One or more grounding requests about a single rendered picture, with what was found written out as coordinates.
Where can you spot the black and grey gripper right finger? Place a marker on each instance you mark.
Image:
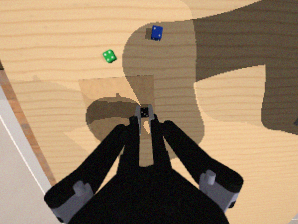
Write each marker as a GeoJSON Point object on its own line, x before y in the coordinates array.
{"type": "Point", "coordinates": [219, 182]}

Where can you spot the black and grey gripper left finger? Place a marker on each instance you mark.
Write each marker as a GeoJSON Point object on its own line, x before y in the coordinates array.
{"type": "Point", "coordinates": [70, 194]}

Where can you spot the blue die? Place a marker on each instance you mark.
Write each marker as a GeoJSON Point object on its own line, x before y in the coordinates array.
{"type": "Point", "coordinates": [156, 33]}

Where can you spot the green die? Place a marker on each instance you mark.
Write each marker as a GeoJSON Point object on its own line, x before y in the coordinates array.
{"type": "Point", "coordinates": [109, 56]}

